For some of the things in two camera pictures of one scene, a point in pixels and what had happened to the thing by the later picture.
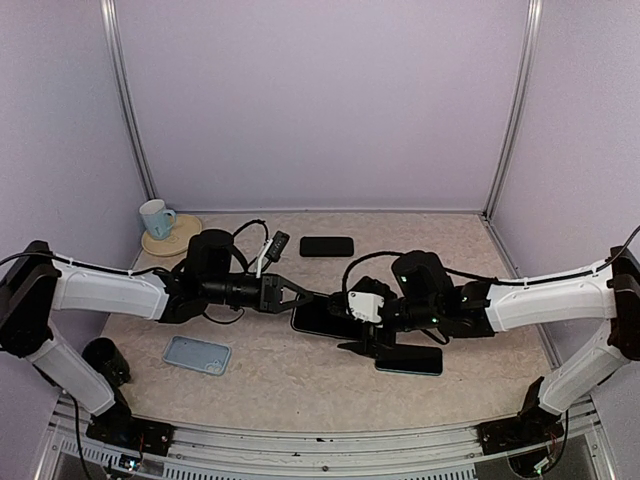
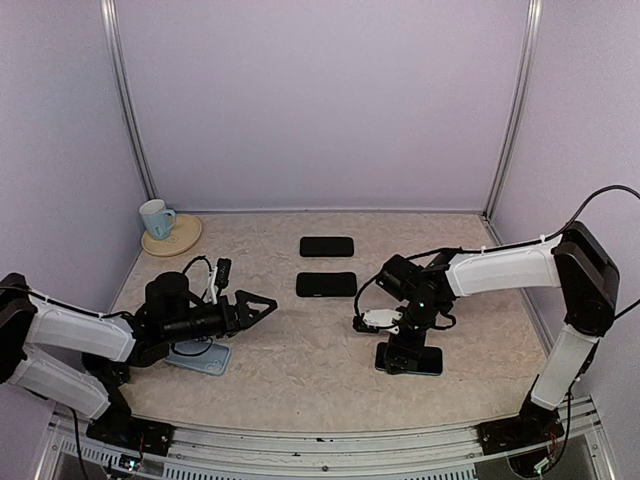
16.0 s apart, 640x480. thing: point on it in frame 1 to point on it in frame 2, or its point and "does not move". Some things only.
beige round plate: (178, 239) does not move
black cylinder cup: (103, 355) does not move
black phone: (315, 316) to (326, 284)
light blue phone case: (198, 354) does not move
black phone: (410, 359) does not move
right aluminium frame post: (522, 100) does not move
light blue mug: (158, 221) does not move
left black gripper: (270, 288) to (243, 321)
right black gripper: (369, 336) to (391, 354)
